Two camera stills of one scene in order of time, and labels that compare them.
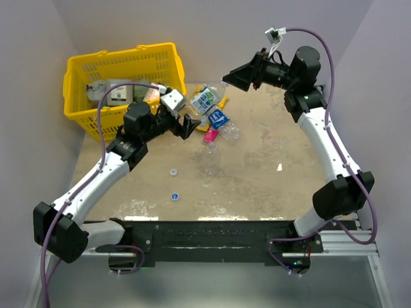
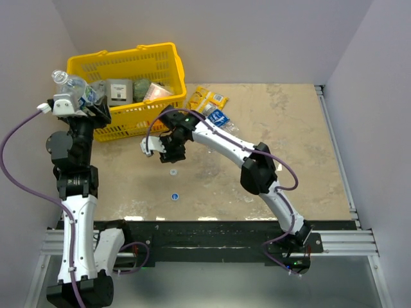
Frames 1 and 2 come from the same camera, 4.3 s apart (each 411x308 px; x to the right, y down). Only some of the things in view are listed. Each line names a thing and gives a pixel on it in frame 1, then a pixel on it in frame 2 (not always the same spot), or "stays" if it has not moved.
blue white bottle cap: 175,196 stays
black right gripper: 253,72 → 171,155
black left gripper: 183,131 → 102,116
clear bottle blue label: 217,119 stays
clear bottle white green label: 207,97 → 81,93
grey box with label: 120,95 stays
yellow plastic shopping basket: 160,64 stays
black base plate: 213,240 stays
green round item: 140,91 stays
